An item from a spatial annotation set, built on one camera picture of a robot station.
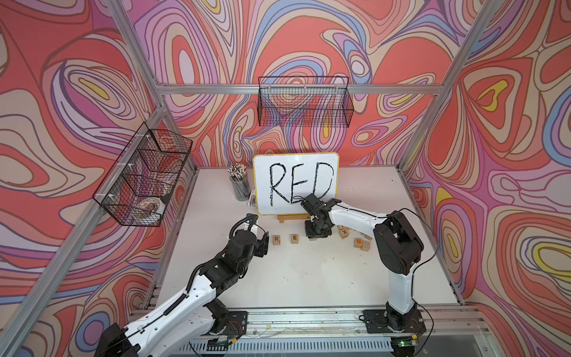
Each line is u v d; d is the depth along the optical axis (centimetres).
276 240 91
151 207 71
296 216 96
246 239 58
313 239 88
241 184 99
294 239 91
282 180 89
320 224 72
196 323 58
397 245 51
